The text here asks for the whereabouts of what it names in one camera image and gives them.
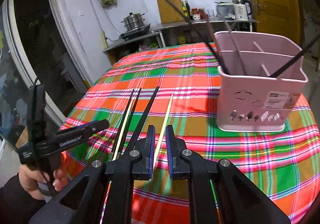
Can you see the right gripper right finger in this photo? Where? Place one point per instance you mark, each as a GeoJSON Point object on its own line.
{"type": "Point", "coordinates": [178, 169]}

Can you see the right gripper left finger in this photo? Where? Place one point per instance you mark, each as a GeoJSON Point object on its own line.
{"type": "Point", "coordinates": [143, 169]}

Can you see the steel kitchen shelf table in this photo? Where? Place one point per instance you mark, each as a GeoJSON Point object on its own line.
{"type": "Point", "coordinates": [176, 33]}

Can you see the person's left hand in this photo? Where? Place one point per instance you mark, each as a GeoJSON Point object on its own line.
{"type": "Point", "coordinates": [29, 179]}

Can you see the light bamboo chopstick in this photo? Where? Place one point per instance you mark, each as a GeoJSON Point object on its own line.
{"type": "Point", "coordinates": [160, 139]}

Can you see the pale bamboo chopstick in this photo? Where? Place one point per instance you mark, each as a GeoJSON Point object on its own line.
{"type": "Point", "coordinates": [123, 131]}

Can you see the plaid tablecloth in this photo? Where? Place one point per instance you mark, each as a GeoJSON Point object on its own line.
{"type": "Point", "coordinates": [285, 166]}

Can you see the brown chopstick in holder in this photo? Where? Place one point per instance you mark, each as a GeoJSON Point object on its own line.
{"type": "Point", "coordinates": [236, 47]}

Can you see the black chopstick in holder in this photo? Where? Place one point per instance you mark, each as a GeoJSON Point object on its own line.
{"type": "Point", "coordinates": [215, 54]}

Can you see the pink utensil holder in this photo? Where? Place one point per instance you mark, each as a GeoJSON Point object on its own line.
{"type": "Point", "coordinates": [256, 102]}

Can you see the low steel side table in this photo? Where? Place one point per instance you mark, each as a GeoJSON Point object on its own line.
{"type": "Point", "coordinates": [121, 48]}

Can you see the induction cooker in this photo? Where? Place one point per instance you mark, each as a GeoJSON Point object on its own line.
{"type": "Point", "coordinates": [130, 34]}

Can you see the steel steamer pot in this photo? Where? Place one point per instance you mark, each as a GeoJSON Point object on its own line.
{"type": "Point", "coordinates": [133, 21]}

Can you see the wooden cutting board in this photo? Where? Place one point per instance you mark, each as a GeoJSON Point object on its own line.
{"type": "Point", "coordinates": [167, 13]}

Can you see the red lidded jar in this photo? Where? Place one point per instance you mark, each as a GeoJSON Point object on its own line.
{"type": "Point", "coordinates": [196, 15]}

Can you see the dark oil bottle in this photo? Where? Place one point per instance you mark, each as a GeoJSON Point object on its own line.
{"type": "Point", "coordinates": [188, 9]}

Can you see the clear plastic container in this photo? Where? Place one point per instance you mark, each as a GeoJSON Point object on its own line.
{"type": "Point", "coordinates": [226, 10]}

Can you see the white electric kettle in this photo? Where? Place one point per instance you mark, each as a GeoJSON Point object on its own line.
{"type": "Point", "coordinates": [242, 9]}

